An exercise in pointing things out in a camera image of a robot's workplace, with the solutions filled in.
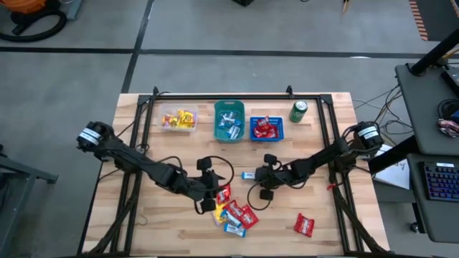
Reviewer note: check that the small yellow Sour Patch packet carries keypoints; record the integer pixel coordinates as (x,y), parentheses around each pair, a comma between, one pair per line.
(169,121)

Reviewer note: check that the blue plastic basket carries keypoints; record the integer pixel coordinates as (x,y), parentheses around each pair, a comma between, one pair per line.
(267,139)

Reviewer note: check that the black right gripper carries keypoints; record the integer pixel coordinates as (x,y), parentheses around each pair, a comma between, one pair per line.
(272,177)

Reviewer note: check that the orange vacuum cleaner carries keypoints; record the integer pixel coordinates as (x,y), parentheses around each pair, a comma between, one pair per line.
(27,5)

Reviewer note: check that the grey desk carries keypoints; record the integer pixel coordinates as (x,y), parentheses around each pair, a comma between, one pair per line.
(430,222)
(419,107)

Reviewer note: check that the white paper sheet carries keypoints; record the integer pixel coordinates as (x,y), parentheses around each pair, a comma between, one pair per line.
(394,172)

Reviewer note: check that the grey metal stand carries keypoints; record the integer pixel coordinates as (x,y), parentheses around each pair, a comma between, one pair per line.
(21,172)

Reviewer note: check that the red Skittles candy packet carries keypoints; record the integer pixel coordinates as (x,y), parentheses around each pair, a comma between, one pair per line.
(262,123)
(224,195)
(250,218)
(304,225)
(267,133)
(234,208)

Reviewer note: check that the colourful snack bag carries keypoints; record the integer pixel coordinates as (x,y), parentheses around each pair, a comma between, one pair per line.
(448,128)

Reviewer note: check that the black pole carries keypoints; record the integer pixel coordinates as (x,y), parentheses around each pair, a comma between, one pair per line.
(434,53)

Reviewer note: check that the white blue Hershey's candy packet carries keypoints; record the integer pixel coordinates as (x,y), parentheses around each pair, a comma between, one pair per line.
(248,175)
(234,116)
(225,120)
(231,218)
(235,230)
(234,132)

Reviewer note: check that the black aluminium table frame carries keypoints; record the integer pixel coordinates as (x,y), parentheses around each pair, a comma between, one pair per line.
(251,96)

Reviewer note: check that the black floor mat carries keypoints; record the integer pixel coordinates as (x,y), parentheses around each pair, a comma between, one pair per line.
(441,18)

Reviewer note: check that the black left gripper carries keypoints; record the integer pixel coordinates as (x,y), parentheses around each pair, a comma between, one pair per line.
(208,184)

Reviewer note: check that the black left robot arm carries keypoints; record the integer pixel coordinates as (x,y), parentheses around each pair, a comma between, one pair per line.
(136,161)

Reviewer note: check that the clear plastic bin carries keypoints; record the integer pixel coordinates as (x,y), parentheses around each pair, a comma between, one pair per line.
(168,107)

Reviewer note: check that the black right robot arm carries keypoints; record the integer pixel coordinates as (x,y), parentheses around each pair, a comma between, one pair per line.
(322,157)

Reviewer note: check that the large yellow Sour Patch packet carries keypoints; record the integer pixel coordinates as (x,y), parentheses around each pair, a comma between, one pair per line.
(186,120)

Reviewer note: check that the black laptop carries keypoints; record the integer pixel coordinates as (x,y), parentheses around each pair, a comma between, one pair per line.
(452,80)

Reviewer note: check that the teal plastic bin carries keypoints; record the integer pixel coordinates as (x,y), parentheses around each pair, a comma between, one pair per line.
(229,104)

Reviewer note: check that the black backlit keyboard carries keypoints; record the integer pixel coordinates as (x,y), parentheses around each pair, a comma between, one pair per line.
(443,182)

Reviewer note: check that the green Sprite can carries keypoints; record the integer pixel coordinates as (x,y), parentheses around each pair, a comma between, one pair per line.
(297,113)

